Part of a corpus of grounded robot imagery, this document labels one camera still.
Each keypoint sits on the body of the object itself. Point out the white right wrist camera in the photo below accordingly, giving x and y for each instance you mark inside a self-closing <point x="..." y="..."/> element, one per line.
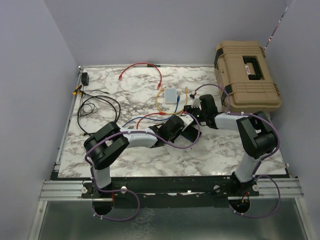
<point x="196" y="104"/>

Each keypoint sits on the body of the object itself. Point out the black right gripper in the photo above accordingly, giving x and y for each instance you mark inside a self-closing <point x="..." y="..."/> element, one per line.
<point x="188" y="109"/>

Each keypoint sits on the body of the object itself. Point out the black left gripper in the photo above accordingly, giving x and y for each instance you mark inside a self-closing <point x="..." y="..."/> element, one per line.
<point x="173" y="139"/>

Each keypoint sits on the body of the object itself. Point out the tan plastic tool case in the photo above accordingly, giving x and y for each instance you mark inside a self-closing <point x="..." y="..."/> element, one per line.
<point x="241" y="69"/>

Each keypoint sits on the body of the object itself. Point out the black power adapter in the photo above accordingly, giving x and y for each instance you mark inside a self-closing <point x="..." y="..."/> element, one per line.
<point x="85" y="79"/>

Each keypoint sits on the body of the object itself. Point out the yellow black screwdriver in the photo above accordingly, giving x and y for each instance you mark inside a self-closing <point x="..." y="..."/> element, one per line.
<point x="78" y="90"/>

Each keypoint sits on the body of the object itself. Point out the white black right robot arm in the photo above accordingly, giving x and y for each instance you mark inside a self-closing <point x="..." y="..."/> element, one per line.
<point x="259" y="138"/>

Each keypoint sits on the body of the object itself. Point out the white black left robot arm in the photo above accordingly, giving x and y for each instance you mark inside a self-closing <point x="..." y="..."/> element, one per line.
<point x="106" y="145"/>

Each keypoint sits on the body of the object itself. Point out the white small router box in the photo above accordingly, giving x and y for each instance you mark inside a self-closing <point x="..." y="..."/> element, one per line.
<point x="170" y="95"/>

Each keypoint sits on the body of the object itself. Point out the aluminium frame rail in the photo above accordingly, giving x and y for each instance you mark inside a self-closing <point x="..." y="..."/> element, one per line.
<point x="54" y="189"/>

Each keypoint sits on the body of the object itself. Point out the black network switch box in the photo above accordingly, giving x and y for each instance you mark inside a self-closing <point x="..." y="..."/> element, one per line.
<point x="190" y="133"/>

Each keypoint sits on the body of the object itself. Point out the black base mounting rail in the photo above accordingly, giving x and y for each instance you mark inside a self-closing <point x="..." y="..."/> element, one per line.
<point x="169" y="192"/>

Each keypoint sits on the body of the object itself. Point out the green screwdriver at wall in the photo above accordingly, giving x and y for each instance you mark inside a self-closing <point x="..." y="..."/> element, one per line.
<point x="153" y="66"/>

